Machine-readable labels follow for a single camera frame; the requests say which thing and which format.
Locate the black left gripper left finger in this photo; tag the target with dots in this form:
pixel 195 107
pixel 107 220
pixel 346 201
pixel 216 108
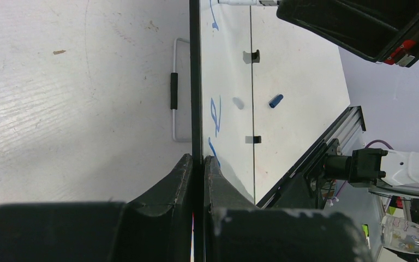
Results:
pixel 156 226

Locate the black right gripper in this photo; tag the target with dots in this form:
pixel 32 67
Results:
pixel 376 31

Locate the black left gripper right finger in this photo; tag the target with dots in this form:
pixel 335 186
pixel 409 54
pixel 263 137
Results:
pixel 237 230

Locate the blue marker cap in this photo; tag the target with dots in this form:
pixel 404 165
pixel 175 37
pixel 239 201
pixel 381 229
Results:
pixel 275 101

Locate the white marker pen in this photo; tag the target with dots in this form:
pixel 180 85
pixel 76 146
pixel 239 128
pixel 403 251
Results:
pixel 261 3

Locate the black framed whiteboard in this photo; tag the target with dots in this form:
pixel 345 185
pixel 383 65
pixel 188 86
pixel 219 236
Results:
pixel 221 89

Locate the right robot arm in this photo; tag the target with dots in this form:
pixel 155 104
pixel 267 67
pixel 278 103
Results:
pixel 370 165

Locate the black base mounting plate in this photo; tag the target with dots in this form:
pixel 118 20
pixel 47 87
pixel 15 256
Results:
pixel 301 186

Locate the aluminium frame rail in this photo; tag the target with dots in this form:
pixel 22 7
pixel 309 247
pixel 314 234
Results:
pixel 346 128

